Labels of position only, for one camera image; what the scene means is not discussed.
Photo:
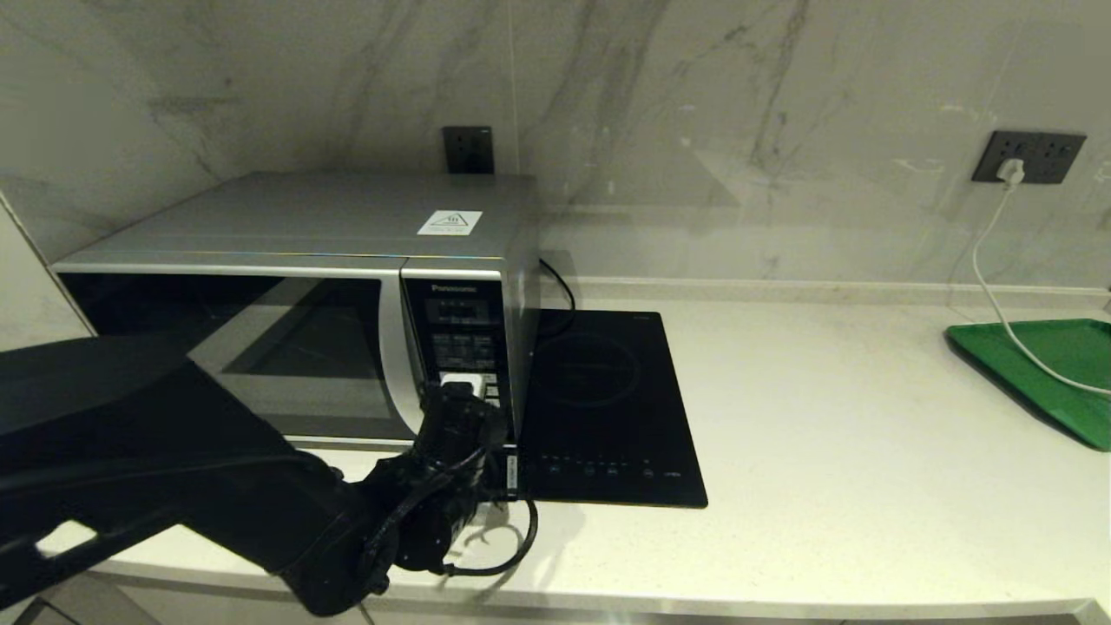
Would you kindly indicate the white warning sticker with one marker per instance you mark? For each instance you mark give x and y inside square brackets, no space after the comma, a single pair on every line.
[450,222]

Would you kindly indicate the white power plug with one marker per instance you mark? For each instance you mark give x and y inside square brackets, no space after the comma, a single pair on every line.
[1010,173]

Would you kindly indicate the silver black microwave door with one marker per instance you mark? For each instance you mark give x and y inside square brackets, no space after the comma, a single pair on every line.
[130,304]

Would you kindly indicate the silver Panasonic microwave oven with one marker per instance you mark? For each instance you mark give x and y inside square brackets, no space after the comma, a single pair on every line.
[304,217]

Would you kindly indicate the wide black wall socket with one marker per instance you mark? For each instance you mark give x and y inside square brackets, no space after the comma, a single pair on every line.
[1055,157]

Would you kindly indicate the grey base cabinet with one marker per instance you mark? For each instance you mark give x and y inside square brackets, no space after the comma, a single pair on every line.
[69,608]

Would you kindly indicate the green plastic tray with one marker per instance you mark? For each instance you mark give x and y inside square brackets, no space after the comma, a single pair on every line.
[1076,347]

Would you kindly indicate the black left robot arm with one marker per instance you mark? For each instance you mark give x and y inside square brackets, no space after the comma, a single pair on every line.
[130,417]

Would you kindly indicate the black induction cooktop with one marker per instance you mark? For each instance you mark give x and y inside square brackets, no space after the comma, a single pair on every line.
[608,391]

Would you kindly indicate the small black wall socket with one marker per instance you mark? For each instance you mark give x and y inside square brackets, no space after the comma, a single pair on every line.
[468,149]

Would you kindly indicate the black microwave control panel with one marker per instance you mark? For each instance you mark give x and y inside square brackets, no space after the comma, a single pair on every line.
[460,312]

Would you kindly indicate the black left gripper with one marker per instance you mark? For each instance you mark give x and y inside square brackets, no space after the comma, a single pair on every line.
[460,430]

